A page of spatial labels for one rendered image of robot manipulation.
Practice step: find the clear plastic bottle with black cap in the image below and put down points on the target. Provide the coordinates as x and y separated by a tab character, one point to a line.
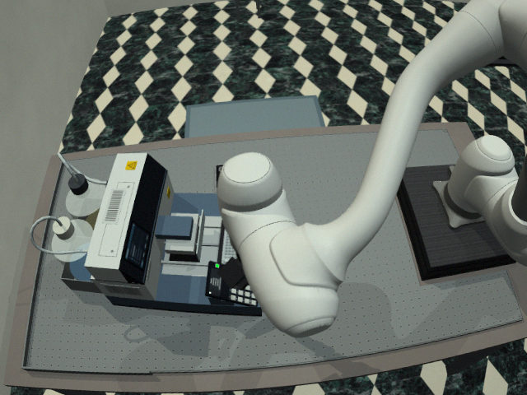
84	199

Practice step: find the black rectangular frame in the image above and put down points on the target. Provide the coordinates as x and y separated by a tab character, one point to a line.
218	169

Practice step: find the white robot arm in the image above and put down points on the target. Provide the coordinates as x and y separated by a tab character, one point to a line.
294	271

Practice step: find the grey curved hose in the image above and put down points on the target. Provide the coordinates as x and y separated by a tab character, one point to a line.
68	165

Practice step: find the white and black benchtop lab machine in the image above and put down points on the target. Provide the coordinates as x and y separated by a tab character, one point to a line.
142	221

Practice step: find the grey flexible hose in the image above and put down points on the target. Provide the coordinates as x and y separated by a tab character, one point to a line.
46	251

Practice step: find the clear plastic bottle with grey cap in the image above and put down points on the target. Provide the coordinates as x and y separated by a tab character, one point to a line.
73	235

